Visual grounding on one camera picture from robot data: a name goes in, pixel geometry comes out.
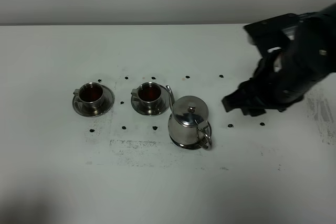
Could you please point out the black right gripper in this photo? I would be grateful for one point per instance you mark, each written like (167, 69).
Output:
(297, 52)

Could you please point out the stainless steel teapot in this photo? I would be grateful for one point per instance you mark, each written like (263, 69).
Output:
(188, 110)

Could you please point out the steel teapot saucer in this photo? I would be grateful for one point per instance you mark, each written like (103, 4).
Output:
(191, 137)

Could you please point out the steel saucer under right cup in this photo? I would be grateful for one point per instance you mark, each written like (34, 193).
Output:
(159, 109)

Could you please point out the steel saucer under cup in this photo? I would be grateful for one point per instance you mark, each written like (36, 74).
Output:
(104, 108)
(159, 109)

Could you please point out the steel right teacup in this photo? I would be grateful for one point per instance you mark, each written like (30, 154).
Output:
(147, 95)

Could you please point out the steel teacup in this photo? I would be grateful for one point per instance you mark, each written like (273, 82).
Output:
(90, 95)
(147, 95)

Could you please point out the steel saucer under left cup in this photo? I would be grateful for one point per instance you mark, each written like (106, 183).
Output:
(104, 108)

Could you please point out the steel left teacup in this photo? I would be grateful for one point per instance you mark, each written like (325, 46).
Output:
(90, 95)

